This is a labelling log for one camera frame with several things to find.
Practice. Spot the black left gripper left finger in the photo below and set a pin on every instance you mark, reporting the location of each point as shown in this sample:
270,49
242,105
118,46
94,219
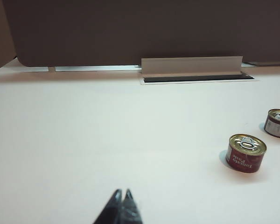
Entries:
112,210

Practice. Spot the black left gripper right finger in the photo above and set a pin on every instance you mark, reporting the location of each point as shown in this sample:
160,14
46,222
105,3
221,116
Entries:
130,210

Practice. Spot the tomato can with white label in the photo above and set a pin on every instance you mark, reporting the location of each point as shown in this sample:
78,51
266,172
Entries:
277,127

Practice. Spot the red tomato paste can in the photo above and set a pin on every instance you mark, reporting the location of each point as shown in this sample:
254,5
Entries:
246,161

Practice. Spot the grey desk divider panel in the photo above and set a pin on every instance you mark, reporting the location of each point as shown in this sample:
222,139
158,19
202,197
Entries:
142,30

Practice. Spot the long metal divider bracket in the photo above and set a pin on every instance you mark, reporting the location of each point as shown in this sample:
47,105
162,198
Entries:
95,68

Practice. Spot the short metal divider bracket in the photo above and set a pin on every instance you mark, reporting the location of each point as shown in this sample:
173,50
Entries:
36,69

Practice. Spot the white metal divider bracket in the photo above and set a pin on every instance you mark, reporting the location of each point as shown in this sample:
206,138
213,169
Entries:
266,64

